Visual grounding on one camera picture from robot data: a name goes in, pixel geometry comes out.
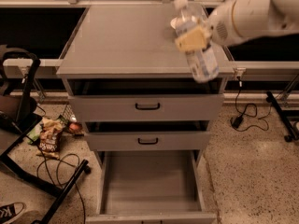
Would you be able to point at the clear plastic water bottle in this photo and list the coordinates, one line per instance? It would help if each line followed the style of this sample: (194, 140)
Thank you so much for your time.
(202, 63)

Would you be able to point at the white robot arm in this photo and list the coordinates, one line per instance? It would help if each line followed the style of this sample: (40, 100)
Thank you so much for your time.
(234, 22)

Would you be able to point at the green snack packet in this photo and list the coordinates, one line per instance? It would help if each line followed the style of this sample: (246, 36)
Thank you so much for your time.
(33, 135)

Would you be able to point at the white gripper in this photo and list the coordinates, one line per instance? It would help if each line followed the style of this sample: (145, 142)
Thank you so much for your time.
(221, 23)

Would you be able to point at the red apple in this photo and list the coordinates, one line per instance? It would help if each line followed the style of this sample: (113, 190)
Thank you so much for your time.
(75, 127)

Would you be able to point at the grey middle drawer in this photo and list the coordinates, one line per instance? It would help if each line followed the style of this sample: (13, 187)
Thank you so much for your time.
(147, 141)

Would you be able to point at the grey drawer cabinet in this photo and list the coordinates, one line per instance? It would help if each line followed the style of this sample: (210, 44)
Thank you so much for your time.
(128, 50)

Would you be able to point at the black cart frame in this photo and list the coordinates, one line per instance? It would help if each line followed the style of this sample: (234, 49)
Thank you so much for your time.
(18, 116)

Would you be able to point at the grey top drawer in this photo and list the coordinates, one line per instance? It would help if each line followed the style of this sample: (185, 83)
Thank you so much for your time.
(146, 108)

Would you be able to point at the black white sneaker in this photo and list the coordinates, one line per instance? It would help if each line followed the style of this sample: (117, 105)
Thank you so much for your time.
(11, 212)

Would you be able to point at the grey open bottom drawer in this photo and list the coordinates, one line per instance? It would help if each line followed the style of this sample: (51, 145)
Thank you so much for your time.
(150, 187)

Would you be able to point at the brown chip bag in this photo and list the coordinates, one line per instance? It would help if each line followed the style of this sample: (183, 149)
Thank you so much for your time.
(49, 139)

